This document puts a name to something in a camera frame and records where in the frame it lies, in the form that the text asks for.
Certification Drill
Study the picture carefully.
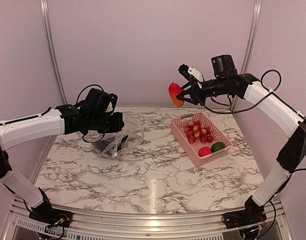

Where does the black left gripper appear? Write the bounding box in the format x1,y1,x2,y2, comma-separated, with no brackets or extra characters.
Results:
87,111,124,133

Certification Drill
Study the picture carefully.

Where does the clear zip top bag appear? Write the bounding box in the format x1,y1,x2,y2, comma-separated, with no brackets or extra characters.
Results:
93,112,144,159

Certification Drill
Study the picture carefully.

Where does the aluminium frame post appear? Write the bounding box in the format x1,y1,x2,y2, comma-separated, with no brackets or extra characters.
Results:
40,0,70,112
229,0,263,111

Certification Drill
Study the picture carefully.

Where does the pink perforated plastic basket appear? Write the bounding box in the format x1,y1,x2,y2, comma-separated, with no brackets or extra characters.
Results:
171,112,232,167

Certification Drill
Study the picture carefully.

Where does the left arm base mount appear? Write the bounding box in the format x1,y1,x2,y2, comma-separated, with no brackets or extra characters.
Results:
29,188,73,228

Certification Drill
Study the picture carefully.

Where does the left aluminium frame post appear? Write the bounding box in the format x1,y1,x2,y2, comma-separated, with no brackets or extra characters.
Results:
40,0,70,112

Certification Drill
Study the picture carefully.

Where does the right aluminium frame post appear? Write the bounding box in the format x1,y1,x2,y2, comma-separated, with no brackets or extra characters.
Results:
229,0,263,111

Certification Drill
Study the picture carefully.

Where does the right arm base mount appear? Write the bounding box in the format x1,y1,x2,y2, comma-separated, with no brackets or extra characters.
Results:
221,202,267,229

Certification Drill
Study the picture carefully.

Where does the aluminium front rail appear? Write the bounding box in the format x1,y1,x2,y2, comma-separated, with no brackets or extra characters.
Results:
1,198,294,240

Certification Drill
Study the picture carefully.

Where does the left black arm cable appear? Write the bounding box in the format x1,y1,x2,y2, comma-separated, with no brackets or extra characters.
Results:
76,84,106,106

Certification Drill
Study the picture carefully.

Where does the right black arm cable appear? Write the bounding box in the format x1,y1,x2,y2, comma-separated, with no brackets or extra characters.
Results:
192,69,306,221

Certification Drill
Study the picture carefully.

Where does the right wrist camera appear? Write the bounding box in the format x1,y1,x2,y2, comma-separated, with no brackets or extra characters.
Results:
178,64,204,83

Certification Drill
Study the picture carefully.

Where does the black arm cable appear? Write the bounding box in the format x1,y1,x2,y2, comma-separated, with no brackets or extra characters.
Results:
76,84,106,106
192,69,306,221

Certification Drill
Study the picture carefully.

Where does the red yellow lychee bunch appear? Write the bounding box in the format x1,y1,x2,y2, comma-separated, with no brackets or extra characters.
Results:
183,120,214,144

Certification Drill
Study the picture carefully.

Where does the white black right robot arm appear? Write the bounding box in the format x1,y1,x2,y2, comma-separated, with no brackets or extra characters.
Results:
176,70,306,224

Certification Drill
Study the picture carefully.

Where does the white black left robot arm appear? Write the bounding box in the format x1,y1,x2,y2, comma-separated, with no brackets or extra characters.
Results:
0,84,124,223

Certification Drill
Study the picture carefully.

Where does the long green cucumber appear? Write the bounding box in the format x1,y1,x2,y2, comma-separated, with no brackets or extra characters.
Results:
117,135,128,151

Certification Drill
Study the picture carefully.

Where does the dark purple eggplant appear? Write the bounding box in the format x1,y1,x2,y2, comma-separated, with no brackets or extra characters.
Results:
93,140,112,155

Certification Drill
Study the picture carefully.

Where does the green bell pepper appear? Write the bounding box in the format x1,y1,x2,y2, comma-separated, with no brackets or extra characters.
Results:
211,142,226,153

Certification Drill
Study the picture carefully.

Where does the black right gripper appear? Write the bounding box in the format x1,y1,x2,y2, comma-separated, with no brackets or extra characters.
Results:
176,77,230,106

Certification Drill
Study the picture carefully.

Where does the orange red mango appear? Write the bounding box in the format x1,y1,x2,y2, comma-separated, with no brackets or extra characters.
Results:
168,83,184,107

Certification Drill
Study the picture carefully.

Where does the pink red apple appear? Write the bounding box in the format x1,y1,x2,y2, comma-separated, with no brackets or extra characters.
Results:
198,146,212,158

